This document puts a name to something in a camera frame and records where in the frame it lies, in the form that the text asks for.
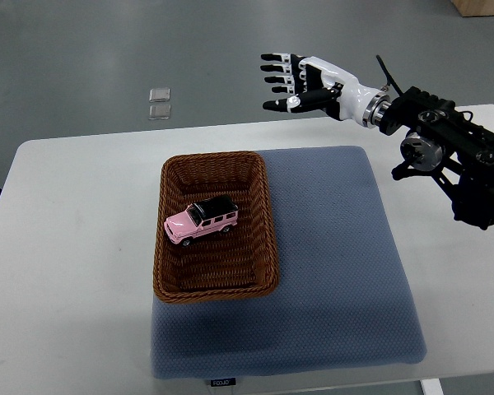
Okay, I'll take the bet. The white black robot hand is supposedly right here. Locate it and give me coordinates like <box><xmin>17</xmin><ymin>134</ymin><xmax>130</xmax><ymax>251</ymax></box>
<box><xmin>260</xmin><ymin>53</ymin><xmax>385</xmax><ymax>126</ymax></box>

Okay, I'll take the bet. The pink toy car black roof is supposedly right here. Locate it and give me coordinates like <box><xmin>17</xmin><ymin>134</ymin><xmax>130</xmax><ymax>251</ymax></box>
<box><xmin>163</xmin><ymin>194</ymin><xmax>239</xmax><ymax>247</ymax></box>

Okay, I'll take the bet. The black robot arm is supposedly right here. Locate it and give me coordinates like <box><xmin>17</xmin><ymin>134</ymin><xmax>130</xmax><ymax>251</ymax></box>
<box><xmin>261</xmin><ymin>53</ymin><xmax>494</xmax><ymax>230</ymax></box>

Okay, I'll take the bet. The brown wicker basket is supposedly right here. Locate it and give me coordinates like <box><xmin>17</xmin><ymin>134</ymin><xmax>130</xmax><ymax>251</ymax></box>
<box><xmin>153</xmin><ymin>151</ymin><xmax>279</xmax><ymax>304</ymax></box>

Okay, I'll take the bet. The upper metal floor plate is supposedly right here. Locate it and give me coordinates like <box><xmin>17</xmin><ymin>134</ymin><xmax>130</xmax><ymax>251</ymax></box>
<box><xmin>149</xmin><ymin>87</ymin><xmax>170</xmax><ymax>103</ymax></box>

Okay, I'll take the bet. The metal floor plate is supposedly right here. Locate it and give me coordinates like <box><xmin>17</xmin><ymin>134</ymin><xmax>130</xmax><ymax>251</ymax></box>
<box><xmin>149</xmin><ymin>87</ymin><xmax>170</xmax><ymax>103</ymax></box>
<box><xmin>149</xmin><ymin>104</ymin><xmax>171</xmax><ymax>120</ymax></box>

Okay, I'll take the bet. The lower metal floor plate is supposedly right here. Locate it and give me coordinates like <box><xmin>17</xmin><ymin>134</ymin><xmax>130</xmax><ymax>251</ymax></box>
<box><xmin>149</xmin><ymin>104</ymin><xmax>171</xmax><ymax>120</ymax></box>

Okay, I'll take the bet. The wooden box corner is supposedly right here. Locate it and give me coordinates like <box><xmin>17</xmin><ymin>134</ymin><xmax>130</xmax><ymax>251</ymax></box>
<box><xmin>451</xmin><ymin>0</ymin><xmax>494</xmax><ymax>17</ymax></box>

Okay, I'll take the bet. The blue grey cushion mat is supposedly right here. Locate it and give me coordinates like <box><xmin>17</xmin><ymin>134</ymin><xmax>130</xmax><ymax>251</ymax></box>
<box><xmin>151</xmin><ymin>146</ymin><xmax>426</xmax><ymax>379</ymax></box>

